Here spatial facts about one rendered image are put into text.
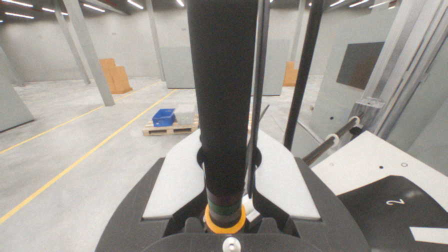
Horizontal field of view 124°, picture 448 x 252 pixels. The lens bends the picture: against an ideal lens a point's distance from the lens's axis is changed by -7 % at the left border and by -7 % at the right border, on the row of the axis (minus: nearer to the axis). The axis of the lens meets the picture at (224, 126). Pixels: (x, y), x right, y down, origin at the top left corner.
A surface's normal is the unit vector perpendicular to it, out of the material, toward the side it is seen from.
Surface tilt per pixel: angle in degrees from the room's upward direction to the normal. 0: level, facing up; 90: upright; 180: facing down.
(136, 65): 90
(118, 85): 90
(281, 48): 90
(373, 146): 50
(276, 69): 90
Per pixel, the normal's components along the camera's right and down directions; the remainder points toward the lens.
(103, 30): -0.01, 0.47
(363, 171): -0.77, -0.56
